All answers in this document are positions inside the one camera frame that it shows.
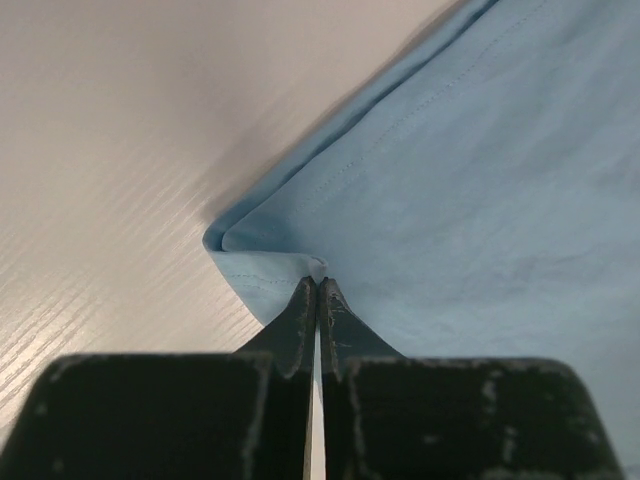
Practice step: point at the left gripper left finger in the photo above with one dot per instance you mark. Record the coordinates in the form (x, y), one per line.
(239, 415)

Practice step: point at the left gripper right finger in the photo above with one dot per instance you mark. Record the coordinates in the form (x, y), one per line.
(387, 416)

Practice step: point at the light blue t shirt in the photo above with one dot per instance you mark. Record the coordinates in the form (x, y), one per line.
(480, 198)

